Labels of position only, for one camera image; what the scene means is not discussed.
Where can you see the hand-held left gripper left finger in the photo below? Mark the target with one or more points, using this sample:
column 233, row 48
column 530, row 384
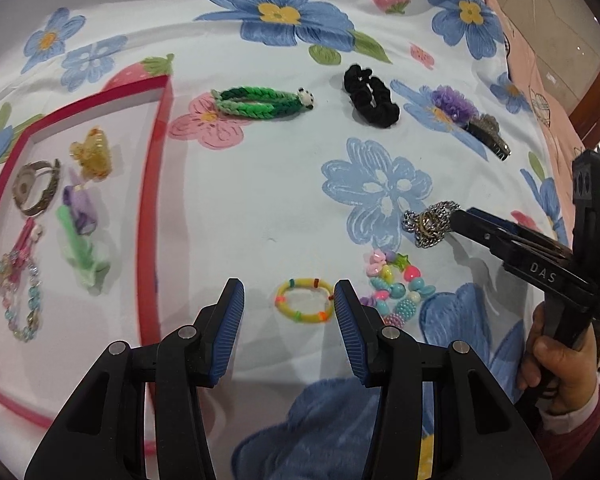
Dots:
column 230, row 330

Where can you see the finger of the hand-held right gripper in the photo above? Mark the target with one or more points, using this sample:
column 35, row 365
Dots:
column 525, row 236
column 480, row 235

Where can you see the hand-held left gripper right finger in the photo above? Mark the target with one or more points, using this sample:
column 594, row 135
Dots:
column 352, row 335

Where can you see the red shallow box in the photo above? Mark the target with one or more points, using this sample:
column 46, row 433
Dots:
column 150, row 240

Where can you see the green hair claw clip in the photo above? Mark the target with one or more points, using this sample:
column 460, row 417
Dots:
column 82, row 255

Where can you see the pink hair clip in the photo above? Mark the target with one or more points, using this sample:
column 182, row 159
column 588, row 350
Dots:
column 26, row 245

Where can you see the yellow hair claw clip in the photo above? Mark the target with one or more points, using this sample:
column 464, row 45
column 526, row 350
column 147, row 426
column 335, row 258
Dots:
column 92, row 155

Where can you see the bronze wrist watch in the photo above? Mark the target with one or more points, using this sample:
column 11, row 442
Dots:
column 25, row 187

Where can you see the person's right forearm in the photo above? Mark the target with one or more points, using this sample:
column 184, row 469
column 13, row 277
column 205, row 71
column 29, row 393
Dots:
column 580, row 440

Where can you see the person's right hand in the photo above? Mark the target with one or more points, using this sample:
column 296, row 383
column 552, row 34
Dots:
column 572, row 375

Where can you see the black hair claw clip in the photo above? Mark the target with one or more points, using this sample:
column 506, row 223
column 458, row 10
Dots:
column 490, row 137

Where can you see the purple flower hair accessory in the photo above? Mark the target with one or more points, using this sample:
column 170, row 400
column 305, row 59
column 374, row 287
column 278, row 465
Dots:
column 455, row 105

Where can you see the blue floral blanket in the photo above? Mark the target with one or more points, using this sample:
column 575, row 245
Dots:
column 280, row 185

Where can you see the pink printed cloth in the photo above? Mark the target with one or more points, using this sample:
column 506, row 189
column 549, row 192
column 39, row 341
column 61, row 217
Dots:
column 535, row 70

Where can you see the black scrunchie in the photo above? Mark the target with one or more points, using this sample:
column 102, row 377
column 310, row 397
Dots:
column 367, row 97

